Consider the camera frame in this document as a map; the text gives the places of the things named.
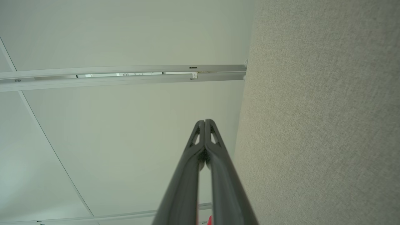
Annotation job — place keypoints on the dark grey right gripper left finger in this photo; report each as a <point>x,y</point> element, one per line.
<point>184,187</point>

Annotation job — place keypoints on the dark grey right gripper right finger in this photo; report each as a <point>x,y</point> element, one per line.
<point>228,193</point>

